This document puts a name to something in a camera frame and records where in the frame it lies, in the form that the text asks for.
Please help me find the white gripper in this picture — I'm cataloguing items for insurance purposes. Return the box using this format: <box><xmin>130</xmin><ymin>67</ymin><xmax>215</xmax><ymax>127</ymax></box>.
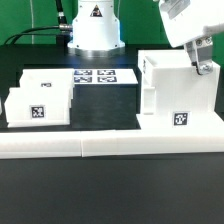
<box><xmin>153</xmin><ymin>0</ymin><xmax>224</xmax><ymax>75</ymax></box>

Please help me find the white drawer cabinet box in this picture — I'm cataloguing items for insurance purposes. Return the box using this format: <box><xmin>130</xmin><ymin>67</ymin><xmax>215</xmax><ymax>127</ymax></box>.
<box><xmin>137</xmin><ymin>50</ymin><xmax>223</xmax><ymax>129</ymax></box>

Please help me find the white front drawer with knob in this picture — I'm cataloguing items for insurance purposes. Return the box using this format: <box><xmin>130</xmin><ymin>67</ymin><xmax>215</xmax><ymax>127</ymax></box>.
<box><xmin>4</xmin><ymin>87</ymin><xmax>71</xmax><ymax>127</ymax></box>

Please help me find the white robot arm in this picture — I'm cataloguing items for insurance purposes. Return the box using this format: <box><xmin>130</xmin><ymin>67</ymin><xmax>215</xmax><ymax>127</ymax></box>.
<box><xmin>68</xmin><ymin>0</ymin><xmax>224</xmax><ymax>75</ymax></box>

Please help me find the white rear drawer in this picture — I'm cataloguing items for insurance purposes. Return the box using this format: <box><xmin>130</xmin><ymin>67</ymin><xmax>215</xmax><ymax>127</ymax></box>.
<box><xmin>19</xmin><ymin>68</ymin><xmax>74</xmax><ymax>98</ymax></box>

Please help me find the white fiducial marker sheet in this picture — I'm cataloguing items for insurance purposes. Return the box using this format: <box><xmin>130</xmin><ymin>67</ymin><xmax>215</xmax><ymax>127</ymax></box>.
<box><xmin>74</xmin><ymin>69</ymin><xmax>138</xmax><ymax>85</ymax></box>

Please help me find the white L-shaped fence rail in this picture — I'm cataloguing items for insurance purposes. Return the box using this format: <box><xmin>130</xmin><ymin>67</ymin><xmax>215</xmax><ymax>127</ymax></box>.
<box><xmin>0</xmin><ymin>111</ymin><xmax>224</xmax><ymax>160</ymax></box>

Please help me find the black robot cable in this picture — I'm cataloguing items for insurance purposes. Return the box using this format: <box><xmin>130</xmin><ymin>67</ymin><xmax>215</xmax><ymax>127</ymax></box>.
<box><xmin>2</xmin><ymin>0</ymin><xmax>74</xmax><ymax>46</ymax></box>

